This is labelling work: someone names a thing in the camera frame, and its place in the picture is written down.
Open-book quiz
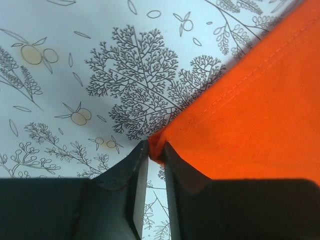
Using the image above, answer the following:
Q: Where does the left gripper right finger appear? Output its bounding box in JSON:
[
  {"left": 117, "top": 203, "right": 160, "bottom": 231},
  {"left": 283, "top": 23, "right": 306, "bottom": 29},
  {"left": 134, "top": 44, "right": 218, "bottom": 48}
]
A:
[{"left": 163, "top": 143, "right": 320, "bottom": 240}]

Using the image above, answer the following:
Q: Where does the orange t-shirt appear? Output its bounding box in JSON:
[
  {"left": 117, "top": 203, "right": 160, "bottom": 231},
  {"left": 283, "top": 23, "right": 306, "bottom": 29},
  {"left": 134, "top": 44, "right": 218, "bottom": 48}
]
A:
[{"left": 148, "top": 0, "right": 320, "bottom": 183}]

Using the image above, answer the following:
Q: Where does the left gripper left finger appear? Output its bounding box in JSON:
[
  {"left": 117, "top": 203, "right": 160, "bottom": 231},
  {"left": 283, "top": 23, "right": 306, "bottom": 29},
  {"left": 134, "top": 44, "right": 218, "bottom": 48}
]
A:
[{"left": 0, "top": 140, "right": 148, "bottom": 240}]

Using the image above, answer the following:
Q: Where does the floral patterned table mat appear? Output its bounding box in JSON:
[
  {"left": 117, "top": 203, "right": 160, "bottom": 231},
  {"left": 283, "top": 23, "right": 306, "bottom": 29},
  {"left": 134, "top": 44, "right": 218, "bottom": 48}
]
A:
[{"left": 0, "top": 0, "right": 301, "bottom": 240}]

